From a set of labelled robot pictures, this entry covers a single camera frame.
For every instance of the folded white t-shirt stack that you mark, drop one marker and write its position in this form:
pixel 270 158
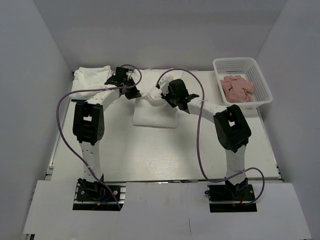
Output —
pixel 91 78

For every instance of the white Coca-Cola print t-shirt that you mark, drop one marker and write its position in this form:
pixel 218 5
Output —
pixel 150 110

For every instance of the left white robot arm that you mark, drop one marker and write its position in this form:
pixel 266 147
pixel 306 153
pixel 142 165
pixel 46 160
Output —
pixel 89 122

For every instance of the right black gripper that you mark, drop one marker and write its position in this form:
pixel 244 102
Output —
pixel 167 97

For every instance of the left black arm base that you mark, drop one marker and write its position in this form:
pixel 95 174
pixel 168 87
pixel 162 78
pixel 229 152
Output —
pixel 92 196

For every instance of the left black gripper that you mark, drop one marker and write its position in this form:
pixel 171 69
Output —
pixel 135 93

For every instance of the white plastic basket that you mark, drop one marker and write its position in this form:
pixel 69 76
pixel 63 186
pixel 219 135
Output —
pixel 247 68

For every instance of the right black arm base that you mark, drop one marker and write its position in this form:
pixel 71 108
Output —
pixel 221 200

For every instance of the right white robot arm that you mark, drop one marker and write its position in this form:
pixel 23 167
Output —
pixel 231 127

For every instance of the pink cloth in basket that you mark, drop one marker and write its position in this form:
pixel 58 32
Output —
pixel 237 90

